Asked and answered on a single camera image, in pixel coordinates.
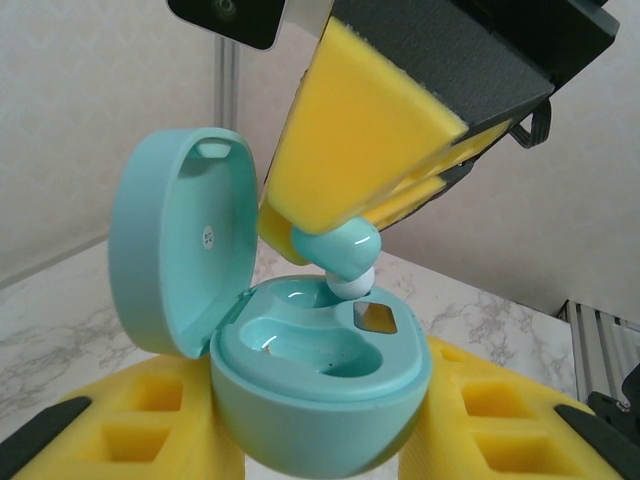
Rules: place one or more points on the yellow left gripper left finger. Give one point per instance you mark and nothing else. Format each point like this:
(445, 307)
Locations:
(200, 425)

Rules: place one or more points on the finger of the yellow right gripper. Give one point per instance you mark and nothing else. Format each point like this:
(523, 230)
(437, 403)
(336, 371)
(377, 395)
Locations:
(360, 140)
(280, 235)

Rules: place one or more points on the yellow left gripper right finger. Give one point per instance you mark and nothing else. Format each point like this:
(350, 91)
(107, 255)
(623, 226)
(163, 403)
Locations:
(440, 425)

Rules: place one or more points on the teal earbud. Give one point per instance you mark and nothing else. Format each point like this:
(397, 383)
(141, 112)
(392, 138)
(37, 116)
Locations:
(340, 250)

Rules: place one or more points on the teal earbud charging case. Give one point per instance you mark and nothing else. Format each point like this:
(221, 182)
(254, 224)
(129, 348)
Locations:
(310, 415)

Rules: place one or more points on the aluminium frame post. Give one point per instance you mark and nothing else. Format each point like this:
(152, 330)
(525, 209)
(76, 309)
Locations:
(227, 90)

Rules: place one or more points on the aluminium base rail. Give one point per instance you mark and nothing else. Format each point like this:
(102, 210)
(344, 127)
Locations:
(600, 345)

